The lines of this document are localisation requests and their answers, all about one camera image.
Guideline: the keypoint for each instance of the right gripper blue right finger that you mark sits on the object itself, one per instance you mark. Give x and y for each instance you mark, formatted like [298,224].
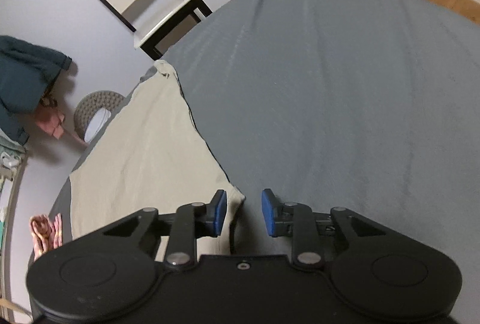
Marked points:
[277,218]

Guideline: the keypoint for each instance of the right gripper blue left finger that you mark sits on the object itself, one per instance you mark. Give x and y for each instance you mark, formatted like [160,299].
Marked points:
[217,209]

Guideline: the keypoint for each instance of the olive beige garment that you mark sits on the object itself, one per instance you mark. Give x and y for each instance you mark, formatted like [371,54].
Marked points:
[150,155]

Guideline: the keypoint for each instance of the grey bed sheet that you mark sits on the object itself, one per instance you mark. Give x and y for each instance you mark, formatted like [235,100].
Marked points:
[371,105]

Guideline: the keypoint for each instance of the white bowl in basket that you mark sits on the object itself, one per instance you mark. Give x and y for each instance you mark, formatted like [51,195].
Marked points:
[96,123]

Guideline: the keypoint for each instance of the woven grey basket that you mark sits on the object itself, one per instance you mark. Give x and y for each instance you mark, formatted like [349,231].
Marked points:
[90,104]

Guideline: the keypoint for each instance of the pink striped folded cloth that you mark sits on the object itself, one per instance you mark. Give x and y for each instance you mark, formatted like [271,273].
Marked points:
[47,235]

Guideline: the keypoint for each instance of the pink hanging garment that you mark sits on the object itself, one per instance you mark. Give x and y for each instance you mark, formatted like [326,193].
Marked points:
[50,119]

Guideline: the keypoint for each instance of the dark teal hanging jacket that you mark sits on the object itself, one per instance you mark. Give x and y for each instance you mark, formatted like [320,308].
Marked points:
[28,71]

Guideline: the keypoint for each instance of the cluttered wall shelf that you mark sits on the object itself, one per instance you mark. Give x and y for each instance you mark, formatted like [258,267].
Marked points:
[13,156]

